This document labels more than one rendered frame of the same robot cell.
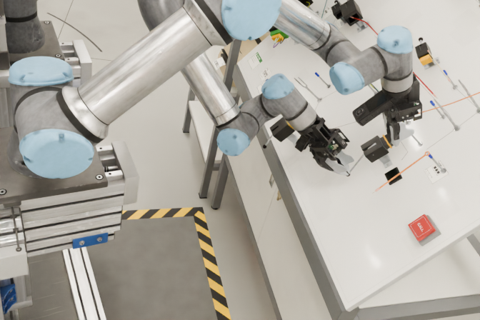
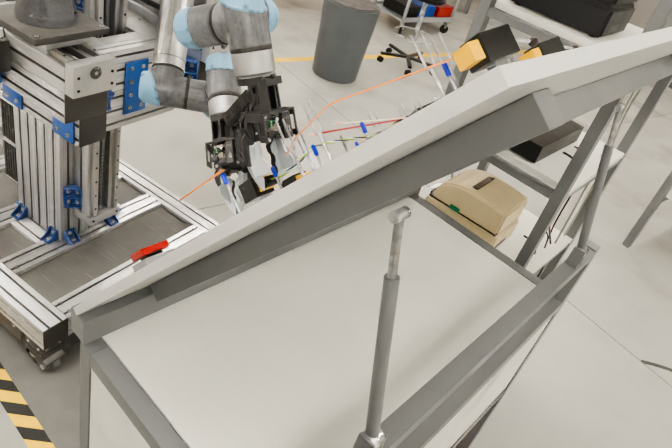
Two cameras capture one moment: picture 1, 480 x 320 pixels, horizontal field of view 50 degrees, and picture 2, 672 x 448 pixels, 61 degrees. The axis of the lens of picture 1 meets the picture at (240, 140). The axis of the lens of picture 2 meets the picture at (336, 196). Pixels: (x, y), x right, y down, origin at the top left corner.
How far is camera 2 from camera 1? 1.48 m
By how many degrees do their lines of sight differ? 46
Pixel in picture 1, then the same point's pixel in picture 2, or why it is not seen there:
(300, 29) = not seen: outside the picture
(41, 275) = (140, 236)
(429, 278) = (223, 429)
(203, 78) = (162, 15)
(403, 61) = (229, 20)
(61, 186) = (12, 24)
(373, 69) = (199, 16)
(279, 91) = (209, 62)
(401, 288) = (177, 394)
